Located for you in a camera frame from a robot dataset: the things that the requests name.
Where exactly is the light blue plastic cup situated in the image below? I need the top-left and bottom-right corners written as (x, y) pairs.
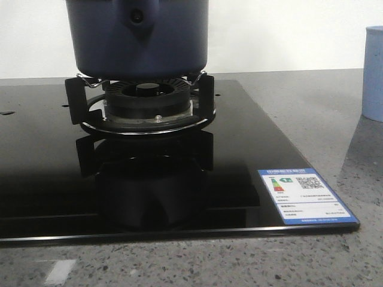
top-left (362, 26), bottom-right (382, 122)

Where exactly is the black pot support grate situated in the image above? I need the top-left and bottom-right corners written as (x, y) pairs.
top-left (65, 72), bottom-right (215, 137)

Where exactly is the dark blue cooking pot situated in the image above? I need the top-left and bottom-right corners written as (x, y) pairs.
top-left (66, 1), bottom-right (209, 80)

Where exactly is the black gas burner head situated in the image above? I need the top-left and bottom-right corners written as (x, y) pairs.
top-left (105, 78), bottom-right (193, 123)

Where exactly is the blue energy label sticker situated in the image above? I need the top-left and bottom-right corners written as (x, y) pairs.
top-left (258, 168), bottom-right (358, 225)

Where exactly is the black glass gas stove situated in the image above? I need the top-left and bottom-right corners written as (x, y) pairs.
top-left (1, 80), bottom-right (360, 247)

